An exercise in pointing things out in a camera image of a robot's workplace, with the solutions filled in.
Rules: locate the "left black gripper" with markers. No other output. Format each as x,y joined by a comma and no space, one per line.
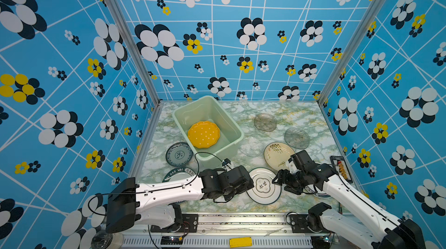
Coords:
247,186

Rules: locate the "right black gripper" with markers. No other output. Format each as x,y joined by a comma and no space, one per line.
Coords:
282,177

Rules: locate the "white plate black emblem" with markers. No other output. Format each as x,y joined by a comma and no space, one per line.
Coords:
264,191

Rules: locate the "light green plastic bin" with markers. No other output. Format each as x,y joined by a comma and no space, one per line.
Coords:
207,108

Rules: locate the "yellow dotted plate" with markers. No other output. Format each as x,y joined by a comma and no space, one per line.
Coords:
204,134

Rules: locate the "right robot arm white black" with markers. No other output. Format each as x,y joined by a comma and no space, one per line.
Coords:
375,229

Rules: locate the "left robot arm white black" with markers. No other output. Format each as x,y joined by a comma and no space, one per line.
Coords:
132,203

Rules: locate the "white plate striped green rim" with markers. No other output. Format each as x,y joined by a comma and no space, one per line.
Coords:
311,189

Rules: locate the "beige bowl plate with leaves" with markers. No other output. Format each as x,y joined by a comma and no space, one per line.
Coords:
277,155

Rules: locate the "clear glass plate right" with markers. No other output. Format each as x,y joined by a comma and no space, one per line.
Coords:
297,138

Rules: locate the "white plate green lettered rim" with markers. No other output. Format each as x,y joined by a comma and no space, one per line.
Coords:
179,173

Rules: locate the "black battery charger box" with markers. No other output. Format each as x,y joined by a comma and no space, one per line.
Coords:
340,165

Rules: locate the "small teal patterned plate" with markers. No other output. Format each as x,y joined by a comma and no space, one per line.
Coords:
179,154

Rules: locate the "clear glass plate far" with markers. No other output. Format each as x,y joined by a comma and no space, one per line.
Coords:
265,122

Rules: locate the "clear tape roll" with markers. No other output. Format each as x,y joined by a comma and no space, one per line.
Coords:
104,240

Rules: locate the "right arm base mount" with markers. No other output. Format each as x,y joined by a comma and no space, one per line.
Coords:
299,224

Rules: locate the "aluminium front rail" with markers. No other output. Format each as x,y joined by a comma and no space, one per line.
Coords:
214,231

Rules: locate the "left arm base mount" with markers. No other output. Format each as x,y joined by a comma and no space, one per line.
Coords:
188,225

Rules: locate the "yellow tag on rail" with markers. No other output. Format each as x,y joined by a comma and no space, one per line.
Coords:
241,242

